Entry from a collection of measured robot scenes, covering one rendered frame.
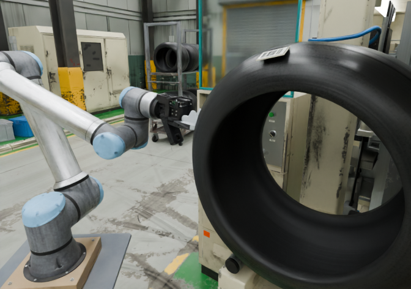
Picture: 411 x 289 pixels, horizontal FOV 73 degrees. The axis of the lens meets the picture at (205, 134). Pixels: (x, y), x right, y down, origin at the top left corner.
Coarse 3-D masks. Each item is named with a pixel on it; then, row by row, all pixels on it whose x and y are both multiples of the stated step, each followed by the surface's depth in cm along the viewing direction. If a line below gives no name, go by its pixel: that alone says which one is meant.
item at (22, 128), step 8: (0, 120) 497; (16, 120) 501; (24, 120) 499; (0, 128) 475; (8, 128) 484; (16, 128) 510; (24, 128) 503; (0, 136) 476; (8, 136) 486; (16, 136) 514; (24, 136) 508; (32, 136) 512
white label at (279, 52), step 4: (280, 48) 56; (284, 48) 55; (288, 48) 55; (264, 52) 59; (268, 52) 57; (272, 52) 56; (276, 52) 55; (280, 52) 54; (284, 52) 53; (260, 56) 57; (264, 56) 56; (268, 56) 55; (272, 56) 54; (276, 56) 54; (256, 60) 57
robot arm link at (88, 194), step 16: (16, 64) 106; (32, 64) 113; (32, 80) 111; (32, 112) 111; (32, 128) 113; (48, 128) 114; (48, 144) 114; (64, 144) 118; (48, 160) 116; (64, 160) 117; (64, 176) 117; (80, 176) 120; (64, 192) 116; (80, 192) 118; (96, 192) 125; (80, 208) 115
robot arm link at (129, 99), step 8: (128, 88) 100; (136, 88) 99; (120, 96) 100; (128, 96) 97; (136, 96) 95; (120, 104) 100; (128, 104) 97; (136, 104) 95; (128, 112) 98; (136, 112) 97
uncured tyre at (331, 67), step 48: (336, 48) 51; (240, 96) 60; (336, 96) 49; (384, 96) 45; (192, 144) 78; (240, 144) 95; (384, 144) 46; (240, 192) 93; (240, 240) 71; (288, 240) 86; (336, 240) 82; (384, 240) 73; (288, 288) 65; (336, 288) 57; (384, 288) 52
